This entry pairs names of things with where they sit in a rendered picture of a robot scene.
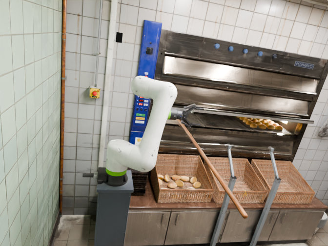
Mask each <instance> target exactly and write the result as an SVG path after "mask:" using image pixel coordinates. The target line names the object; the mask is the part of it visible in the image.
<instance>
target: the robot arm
mask: <svg viewBox="0 0 328 246"><path fill-rule="evenodd" d="M131 90H132V92H133V93H134V94H135V95H137V96H140V97H143V98H145V99H153V106H152V110H151V114H150V117H149V120H148V123H147V126H146V129H145V132H144V134H143V137H142V139H141V142H140V144H139V145H134V144H131V143H129V142H127V141H125V140H120V139H115V140H111V141H110V142H109V143H108V145H107V152H106V163H105V167H99V168H98V170H97V171H98V172H94V174H90V173H83V174H82V177H90V178H93V179H96V180H97V182H98V184H103V183H105V184H107V185H109V186H122V185H124V184H126V183H127V181H128V176H127V174H126V171H127V169H128V167H129V168H132V169H134V170H137V171H140V172H149V171H151V170H152V169H153V168H154V167H155V165H156V160H157V155H158V150H159V145H160V141H161V137H162V133H163V130H164V126H165V123H166V120H176V119H178V120H181V123H182V124H184V125H186V126H188V127H189V128H191V127H192V126H196V125H199V126H201V125H200V124H199V123H190V122H189V121H188V119H187V116H188V113H189V112H190V111H192V110H193V109H200V110H204V109H203V108H200V107H199V106H196V104H191V105H189V106H184V109H183V110H177V109H176V108H172V106H173V103H174V101H175V99H176V97H177V89H176V87H175V85H173V84H172V83H170V82H163V81H158V80H153V79H150V78H147V77H144V76H137V77H135V78H134V79H133V80H132V82H131ZM188 108H190V109H189V110H187V111H185V110H186V109H188ZM183 120H186V121H187V122H188V123H189V124H190V125H188V124H186V123H185V122H184V121H183Z"/></svg>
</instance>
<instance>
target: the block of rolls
mask: <svg viewBox="0 0 328 246"><path fill-rule="evenodd" d="M237 118H240V120H242V121H243V122H245V123H246V124H247V125H250V127H252V128H257V126H259V128H260V129H266V128H268V129H271V130H274V129H277V130H283V127H282V126H280V125H278V124H277V123H274V122H273V121H271V120H266V119H257V118H254V119H253V118H247V117H237Z"/></svg>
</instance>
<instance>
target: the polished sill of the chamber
mask: <svg viewBox="0 0 328 246"><path fill-rule="evenodd" d="M185 127H186V128H187V130H188V131H201V132H212V133H225V134H236V135H248V136H260V137H272V138H284V139H297V137H298V136H296V135H293V134H282V133H270V132H259V131H248V130H237V129H226V128H214V127H203V126H192V127H191V128H189V127H188V126H186V125H185ZM164 128H165V129H177V130H184V129H183V128H182V126H181V125H180V124H169V123H166V124H165V126H164Z"/></svg>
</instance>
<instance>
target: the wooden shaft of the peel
mask: <svg viewBox="0 0 328 246"><path fill-rule="evenodd" d="M177 120H178V119H177ZM178 122H179V123H180V125H181V126H182V128H183V129H184V131H185V132H186V134H187V135H188V137H189V138H190V139H191V141H192V142H193V144H194V145H195V147H196V148H197V150H198V151H199V153H200V154H201V156H202V157H203V159H204V160H205V162H206V163H207V165H208V166H209V168H210V169H211V171H212V172H213V174H214V175H215V177H216V178H217V180H218V181H219V183H220V184H221V186H222V187H223V189H224V190H225V192H226V193H227V195H228V196H229V198H230V199H231V200H232V202H233V203H234V205H235V206H236V208H237V209H238V211H239V212H240V214H241V215H242V217H243V218H244V219H246V218H247V217H248V215H247V213H246V212H245V211H244V209H243V208H242V206H241V205H240V203H239V202H238V201H237V199H236V198H235V196H234V195H233V194H232V192H231V191H230V189H229V188H228V186H227V185H226V184H225V182H224V181H223V179H222V178H221V176H220V175H219V173H218V172H217V171H216V169H215V168H214V166H213V165H212V164H211V162H210V161H209V159H208V158H207V156H206V155H205V154H204V152H203V151H202V150H201V148H200V147H199V145H198V144H197V143H196V141H195V140H194V138H193V137H192V135H191V134H190V133H189V131H188V130H187V128H186V127H185V125H184V124H182V123H181V120H178Z"/></svg>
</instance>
